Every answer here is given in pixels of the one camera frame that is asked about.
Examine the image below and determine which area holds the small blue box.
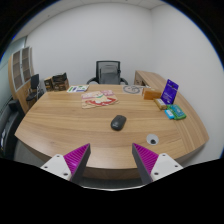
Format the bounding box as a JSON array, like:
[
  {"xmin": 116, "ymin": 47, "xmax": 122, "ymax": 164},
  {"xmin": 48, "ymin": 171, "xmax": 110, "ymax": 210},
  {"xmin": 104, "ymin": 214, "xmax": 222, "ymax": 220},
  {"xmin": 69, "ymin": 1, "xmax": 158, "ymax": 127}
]
[{"xmin": 164, "ymin": 109, "xmax": 176, "ymax": 120}]

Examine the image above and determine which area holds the grey backpack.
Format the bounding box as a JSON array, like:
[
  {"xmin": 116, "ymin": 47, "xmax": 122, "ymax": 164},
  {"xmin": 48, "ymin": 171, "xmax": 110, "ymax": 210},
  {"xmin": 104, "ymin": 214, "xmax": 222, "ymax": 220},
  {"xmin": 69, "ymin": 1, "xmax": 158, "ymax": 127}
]
[{"xmin": 99, "ymin": 64, "xmax": 120, "ymax": 85}]

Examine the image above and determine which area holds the purple standing card package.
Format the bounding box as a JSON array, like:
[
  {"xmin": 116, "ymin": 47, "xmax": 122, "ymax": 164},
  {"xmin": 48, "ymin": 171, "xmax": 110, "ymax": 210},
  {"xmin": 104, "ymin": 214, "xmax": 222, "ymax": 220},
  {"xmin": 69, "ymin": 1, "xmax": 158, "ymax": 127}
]
[{"xmin": 160, "ymin": 78, "xmax": 180, "ymax": 106}]

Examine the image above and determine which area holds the small tan box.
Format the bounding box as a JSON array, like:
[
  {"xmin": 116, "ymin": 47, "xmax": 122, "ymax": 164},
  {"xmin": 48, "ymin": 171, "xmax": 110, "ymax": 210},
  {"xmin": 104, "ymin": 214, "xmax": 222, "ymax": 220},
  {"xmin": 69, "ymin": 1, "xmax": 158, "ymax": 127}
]
[{"xmin": 153, "ymin": 97, "xmax": 168, "ymax": 111}]

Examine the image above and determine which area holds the cartoon-print mouse pad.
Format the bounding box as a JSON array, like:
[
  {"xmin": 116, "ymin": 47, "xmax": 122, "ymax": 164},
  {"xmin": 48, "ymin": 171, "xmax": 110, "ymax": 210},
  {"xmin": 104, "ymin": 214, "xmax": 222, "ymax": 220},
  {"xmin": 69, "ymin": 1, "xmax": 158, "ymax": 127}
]
[{"xmin": 80, "ymin": 89, "xmax": 119, "ymax": 110}]

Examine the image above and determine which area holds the black computer mouse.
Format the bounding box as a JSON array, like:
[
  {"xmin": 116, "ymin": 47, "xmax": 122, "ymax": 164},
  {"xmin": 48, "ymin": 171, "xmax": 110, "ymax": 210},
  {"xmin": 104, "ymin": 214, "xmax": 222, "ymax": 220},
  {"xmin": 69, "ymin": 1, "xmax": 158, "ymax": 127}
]
[{"xmin": 110, "ymin": 114, "xmax": 128, "ymax": 132}]

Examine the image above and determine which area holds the wooden shelf unit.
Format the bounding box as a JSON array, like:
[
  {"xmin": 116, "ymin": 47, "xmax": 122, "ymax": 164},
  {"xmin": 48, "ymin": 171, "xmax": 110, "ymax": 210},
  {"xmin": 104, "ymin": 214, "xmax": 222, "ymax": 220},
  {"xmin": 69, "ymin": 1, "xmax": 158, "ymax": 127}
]
[{"xmin": 7, "ymin": 45, "xmax": 35, "ymax": 114}]

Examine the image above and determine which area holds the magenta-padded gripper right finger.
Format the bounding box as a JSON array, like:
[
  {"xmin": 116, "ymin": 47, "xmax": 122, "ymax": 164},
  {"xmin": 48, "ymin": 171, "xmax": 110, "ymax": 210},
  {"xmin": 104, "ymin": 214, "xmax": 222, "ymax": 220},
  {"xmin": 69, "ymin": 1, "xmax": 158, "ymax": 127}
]
[{"xmin": 131, "ymin": 143, "xmax": 184, "ymax": 185}]

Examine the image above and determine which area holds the wooden side desk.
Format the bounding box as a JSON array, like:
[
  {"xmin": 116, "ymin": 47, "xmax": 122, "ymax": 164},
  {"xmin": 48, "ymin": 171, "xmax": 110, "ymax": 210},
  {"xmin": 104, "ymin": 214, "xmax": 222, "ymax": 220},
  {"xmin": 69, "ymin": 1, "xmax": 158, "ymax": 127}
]
[{"xmin": 133, "ymin": 69, "xmax": 167, "ymax": 89}]

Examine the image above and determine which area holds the black mesh office chair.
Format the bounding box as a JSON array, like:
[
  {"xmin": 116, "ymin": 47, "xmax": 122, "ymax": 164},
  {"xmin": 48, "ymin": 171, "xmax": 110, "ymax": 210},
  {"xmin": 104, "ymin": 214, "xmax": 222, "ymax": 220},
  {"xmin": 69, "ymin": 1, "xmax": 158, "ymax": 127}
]
[{"xmin": 86, "ymin": 60, "xmax": 129, "ymax": 86}]

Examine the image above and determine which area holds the round grey cable grommet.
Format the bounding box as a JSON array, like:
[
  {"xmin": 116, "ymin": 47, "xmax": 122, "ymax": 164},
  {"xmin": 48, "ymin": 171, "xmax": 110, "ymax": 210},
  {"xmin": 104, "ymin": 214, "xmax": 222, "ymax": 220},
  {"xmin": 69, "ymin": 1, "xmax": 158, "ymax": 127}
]
[{"xmin": 146, "ymin": 133, "xmax": 160, "ymax": 146}]

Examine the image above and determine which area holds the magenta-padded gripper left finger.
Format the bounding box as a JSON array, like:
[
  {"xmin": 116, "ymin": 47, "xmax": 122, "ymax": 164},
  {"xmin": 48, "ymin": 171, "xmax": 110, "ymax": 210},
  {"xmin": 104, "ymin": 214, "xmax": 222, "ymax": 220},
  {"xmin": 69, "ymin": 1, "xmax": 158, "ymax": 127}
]
[{"xmin": 40, "ymin": 143, "xmax": 92, "ymax": 185}]

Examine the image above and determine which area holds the green box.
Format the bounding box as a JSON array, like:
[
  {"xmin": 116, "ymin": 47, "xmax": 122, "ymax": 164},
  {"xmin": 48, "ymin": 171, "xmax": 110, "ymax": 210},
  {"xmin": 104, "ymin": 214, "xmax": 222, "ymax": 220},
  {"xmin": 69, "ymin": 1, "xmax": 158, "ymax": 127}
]
[{"xmin": 166, "ymin": 104, "xmax": 187, "ymax": 120}]

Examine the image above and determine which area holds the orange-brown box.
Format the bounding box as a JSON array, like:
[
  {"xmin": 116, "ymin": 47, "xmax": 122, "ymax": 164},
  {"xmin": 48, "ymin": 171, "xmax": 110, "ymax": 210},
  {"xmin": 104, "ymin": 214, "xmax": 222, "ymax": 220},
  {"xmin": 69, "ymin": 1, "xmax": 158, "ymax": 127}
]
[{"xmin": 142, "ymin": 87, "xmax": 163, "ymax": 101}]

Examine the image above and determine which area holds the black padded chair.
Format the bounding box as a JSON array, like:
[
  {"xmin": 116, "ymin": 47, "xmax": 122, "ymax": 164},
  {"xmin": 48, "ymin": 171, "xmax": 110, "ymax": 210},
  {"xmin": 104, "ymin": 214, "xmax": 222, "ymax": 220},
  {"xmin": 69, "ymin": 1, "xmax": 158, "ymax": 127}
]
[{"xmin": 0, "ymin": 99, "xmax": 25, "ymax": 160}]

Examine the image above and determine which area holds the black cardboard box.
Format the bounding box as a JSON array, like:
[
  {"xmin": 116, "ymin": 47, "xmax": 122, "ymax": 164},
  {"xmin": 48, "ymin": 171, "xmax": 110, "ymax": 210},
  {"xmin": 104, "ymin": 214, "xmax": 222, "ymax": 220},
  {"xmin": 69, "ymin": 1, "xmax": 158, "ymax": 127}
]
[{"xmin": 51, "ymin": 72, "xmax": 69, "ymax": 85}]

